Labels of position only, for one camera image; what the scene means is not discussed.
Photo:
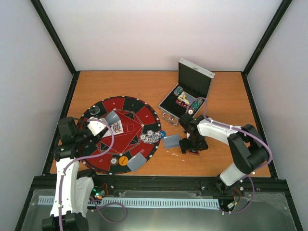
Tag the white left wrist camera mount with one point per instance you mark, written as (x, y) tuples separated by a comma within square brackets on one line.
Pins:
[(96, 125)]

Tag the ace of diamonds card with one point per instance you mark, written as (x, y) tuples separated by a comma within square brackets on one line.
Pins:
[(107, 132)]

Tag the poker chip row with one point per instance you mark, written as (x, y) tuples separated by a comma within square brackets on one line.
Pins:
[(178, 90), (195, 106)]

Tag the red black triangular button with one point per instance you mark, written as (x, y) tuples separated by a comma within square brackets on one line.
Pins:
[(194, 152)]

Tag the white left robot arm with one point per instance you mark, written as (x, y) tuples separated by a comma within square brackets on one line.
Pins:
[(73, 187)]

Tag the aluminium poker chip case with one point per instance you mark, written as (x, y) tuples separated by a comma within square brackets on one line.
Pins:
[(194, 80)]

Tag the orange black poker chip stack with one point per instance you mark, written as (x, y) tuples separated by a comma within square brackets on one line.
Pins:
[(114, 161)]

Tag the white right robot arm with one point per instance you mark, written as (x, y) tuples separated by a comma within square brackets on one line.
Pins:
[(249, 151)]

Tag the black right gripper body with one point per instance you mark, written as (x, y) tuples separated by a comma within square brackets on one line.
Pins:
[(196, 142)]

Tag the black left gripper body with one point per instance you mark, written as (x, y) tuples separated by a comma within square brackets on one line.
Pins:
[(97, 139)]

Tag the boxed card deck in case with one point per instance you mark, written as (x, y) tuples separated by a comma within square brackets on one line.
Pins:
[(186, 98)]

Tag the orange big blind button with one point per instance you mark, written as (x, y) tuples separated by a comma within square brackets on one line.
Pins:
[(123, 160)]

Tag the grey card deck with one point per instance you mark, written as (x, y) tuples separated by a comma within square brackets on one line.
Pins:
[(111, 118)]

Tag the grey playing card on mat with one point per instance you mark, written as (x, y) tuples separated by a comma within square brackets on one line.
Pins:
[(136, 162)]

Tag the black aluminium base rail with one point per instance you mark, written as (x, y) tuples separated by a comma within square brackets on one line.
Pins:
[(206, 186)]

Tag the light blue cable duct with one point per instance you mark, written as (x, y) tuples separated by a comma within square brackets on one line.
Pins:
[(160, 203)]

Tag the red dice row in case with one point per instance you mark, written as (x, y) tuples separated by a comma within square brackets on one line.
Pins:
[(182, 104)]

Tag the blue white poker chips pile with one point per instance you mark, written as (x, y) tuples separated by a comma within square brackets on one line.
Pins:
[(150, 137)]

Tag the round red black poker mat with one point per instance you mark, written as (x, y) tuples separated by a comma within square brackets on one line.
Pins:
[(137, 117)]

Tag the clear dealer button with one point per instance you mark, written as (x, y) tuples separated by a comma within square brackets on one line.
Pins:
[(94, 110)]

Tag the grey playing cards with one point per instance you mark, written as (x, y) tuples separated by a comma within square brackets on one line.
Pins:
[(172, 141)]

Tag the queen face card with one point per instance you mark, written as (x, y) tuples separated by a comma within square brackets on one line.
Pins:
[(117, 128)]

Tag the blue small blind button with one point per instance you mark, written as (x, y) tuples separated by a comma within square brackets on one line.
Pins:
[(162, 134)]

